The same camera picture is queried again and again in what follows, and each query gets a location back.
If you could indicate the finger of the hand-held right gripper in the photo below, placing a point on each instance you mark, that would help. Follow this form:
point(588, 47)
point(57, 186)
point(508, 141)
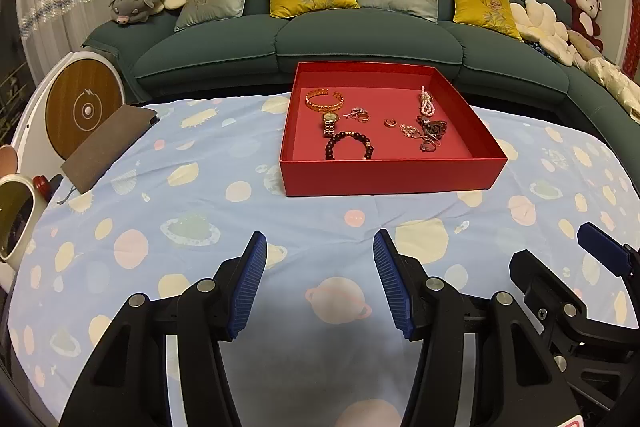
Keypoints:
point(545, 287)
point(602, 252)

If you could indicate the red monkey plush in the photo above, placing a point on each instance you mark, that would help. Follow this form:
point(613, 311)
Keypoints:
point(585, 12)

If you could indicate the red hanging decoration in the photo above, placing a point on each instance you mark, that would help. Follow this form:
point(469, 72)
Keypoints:
point(631, 52)

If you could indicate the white framed mirror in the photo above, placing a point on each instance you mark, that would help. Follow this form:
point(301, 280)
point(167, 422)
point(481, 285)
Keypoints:
point(12, 217)

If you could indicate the small red ornament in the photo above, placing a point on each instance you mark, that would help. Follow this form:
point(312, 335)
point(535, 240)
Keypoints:
point(40, 184)

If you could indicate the brown notebook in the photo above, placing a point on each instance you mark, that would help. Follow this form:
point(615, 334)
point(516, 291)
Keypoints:
point(107, 142)

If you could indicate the red cardboard box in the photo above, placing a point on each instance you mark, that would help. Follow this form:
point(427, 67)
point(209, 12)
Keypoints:
point(390, 177)

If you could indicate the gold ear cuff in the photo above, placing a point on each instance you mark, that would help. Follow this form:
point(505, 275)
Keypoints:
point(390, 125)

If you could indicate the silver metal watch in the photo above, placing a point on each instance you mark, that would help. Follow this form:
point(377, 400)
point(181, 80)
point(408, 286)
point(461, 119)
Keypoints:
point(435, 127)

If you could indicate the white flower plush cushion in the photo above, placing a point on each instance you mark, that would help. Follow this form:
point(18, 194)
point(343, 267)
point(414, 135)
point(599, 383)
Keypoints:
point(542, 24)

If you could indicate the gold filigree pendant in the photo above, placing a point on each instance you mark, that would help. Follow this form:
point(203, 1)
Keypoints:
point(410, 132)

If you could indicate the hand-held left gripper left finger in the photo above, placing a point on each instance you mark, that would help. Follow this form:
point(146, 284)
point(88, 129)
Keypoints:
point(247, 287)

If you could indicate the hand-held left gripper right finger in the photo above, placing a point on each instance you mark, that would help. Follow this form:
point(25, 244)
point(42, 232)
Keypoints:
point(395, 287)

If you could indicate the green sofa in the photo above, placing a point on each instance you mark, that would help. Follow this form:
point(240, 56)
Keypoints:
point(370, 47)

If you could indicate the beige cushion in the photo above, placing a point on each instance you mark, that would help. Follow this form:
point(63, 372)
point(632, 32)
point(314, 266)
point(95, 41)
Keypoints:
point(615, 82)

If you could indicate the gold watch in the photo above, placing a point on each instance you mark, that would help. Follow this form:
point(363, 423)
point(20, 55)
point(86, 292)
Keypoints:
point(330, 119)

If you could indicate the planet print tablecloth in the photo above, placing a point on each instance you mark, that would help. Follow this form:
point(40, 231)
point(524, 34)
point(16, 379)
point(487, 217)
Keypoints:
point(200, 187)

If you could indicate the white device with wooden disc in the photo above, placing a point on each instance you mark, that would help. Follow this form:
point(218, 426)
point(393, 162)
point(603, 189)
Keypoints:
point(85, 107)

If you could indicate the gold bangle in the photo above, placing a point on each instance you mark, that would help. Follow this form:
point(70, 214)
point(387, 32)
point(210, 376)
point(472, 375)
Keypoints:
point(322, 107)

